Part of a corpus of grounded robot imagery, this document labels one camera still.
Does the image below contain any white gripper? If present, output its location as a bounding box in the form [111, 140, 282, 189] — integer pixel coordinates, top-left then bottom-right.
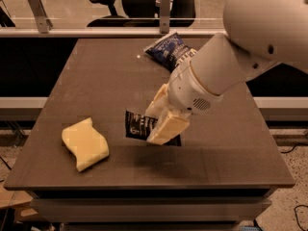
[145, 61, 222, 145]

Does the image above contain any black rxbar chocolate bar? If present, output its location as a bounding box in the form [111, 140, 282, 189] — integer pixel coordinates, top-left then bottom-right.
[124, 109, 182, 147]

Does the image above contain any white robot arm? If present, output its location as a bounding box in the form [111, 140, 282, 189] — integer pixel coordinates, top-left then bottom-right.
[145, 0, 308, 145]

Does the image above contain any yellow wavy sponge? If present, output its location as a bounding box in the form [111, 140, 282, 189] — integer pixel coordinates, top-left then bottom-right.
[62, 117, 109, 172]

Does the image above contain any blue chip bag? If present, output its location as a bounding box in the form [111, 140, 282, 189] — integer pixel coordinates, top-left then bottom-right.
[143, 32, 197, 72]

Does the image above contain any brown table with drawers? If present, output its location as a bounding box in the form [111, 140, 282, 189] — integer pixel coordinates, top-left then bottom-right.
[5, 38, 294, 231]

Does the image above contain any black office chair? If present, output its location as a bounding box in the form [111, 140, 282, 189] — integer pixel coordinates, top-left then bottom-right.
[88, 0, 196, 27]

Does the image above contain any metal bracket middle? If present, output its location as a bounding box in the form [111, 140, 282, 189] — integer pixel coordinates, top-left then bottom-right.
[160, 0, 170, 34]

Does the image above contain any metal bracket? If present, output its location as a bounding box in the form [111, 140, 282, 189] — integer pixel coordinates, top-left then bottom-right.
[160, 0, 170, 34]
[27, 0, 53, 34]

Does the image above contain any black floor cable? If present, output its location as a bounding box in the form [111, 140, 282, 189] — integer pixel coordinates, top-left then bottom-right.
[280, 141, 308, 231]

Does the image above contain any metal bracket left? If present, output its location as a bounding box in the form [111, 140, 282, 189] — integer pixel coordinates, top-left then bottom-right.
[27, 0, 53, 34]

